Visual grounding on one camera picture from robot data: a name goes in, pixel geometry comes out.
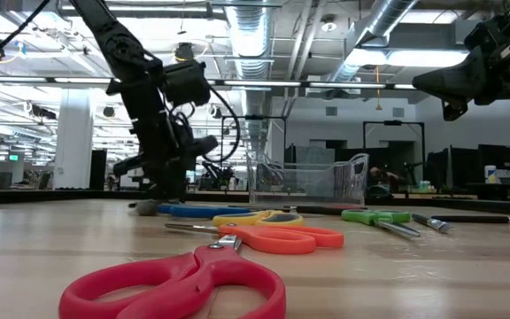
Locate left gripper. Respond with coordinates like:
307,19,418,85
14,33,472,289
112,79,220,201

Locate blue scissors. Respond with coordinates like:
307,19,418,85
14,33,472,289
157,202,251,220

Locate yellow grey scissors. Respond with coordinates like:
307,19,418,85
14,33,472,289
212,209,305,228

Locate red small scissors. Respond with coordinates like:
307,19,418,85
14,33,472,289
58,234,287,319

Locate orange small scissors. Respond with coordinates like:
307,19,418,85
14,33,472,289
165,222,345,256

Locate green scissors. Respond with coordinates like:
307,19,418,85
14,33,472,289
341,208,421,239

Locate black tall cabinet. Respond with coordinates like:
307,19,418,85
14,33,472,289
89,149,108,191

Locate black monitor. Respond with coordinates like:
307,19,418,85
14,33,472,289
478,144,510,172

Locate person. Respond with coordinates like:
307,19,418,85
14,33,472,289
368,166,401,187

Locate clear plastic bin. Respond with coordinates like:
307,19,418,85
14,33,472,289
245,150,370,206

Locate black metal frame stand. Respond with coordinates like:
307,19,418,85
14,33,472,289
363,120,426,167

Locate black cable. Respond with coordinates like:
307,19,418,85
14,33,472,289
201,86,242,164

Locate silver air duct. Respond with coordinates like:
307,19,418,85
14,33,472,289
226,0,274,117
329,0,418,83

